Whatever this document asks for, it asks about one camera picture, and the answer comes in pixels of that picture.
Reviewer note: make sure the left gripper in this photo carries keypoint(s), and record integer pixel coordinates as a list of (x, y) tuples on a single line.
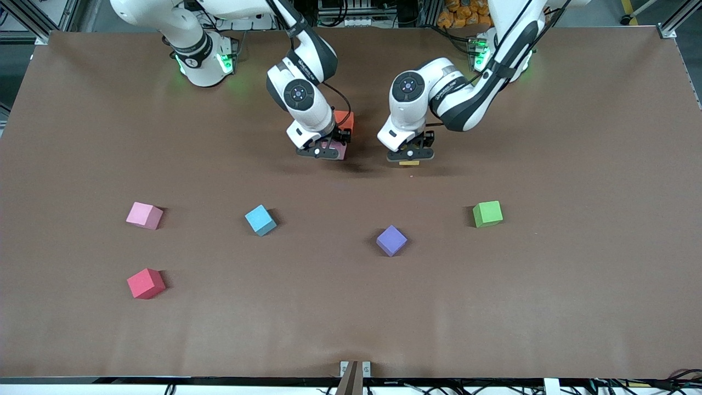
[(421, 140)]

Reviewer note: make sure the aluminium frame post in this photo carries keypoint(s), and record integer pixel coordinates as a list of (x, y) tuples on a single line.
[(677, 22), (41, 22)]

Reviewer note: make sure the brown table cover sheet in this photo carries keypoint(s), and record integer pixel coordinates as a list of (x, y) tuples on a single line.
[(351, 307)]

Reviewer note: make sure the bag of orange items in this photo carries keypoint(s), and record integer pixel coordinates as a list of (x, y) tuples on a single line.
[(460, 13)]

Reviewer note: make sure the blue foam block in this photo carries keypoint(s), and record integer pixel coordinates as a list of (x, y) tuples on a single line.
[(260, 220)]

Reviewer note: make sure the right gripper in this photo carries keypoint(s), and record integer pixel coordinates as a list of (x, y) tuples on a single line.
[(343, 135)]

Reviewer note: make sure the red foam block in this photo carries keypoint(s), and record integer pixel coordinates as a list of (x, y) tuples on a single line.
[(146, 283)]

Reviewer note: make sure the green foam block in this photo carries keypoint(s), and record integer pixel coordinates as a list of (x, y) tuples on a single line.
[(487, 214)]

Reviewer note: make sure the white table bracket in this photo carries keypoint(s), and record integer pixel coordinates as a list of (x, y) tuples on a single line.
[(551, 387)]

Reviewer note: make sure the metal table clamp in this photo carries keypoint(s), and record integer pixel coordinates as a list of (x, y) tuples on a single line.
[(355, 376)]

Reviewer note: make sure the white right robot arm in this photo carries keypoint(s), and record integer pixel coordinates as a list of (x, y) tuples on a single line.
[(299, 93)]

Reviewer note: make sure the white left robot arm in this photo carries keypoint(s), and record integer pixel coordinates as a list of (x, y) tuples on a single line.
[(408, 88)]

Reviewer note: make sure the white power strip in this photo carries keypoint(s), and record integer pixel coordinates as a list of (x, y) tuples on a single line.
[(351, 22)]

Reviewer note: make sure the purple foam block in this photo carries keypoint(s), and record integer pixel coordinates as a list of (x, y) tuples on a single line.
[(391, 240)]

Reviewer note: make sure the pink foam block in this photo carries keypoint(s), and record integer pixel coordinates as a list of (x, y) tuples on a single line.
[(342, 151), (144, 215)]

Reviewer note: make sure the yellow foam block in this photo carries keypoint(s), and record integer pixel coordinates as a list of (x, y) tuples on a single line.
[(409, 162)]

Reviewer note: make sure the orange foam block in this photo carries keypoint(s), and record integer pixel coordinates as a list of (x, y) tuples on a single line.
[(346, 118)]

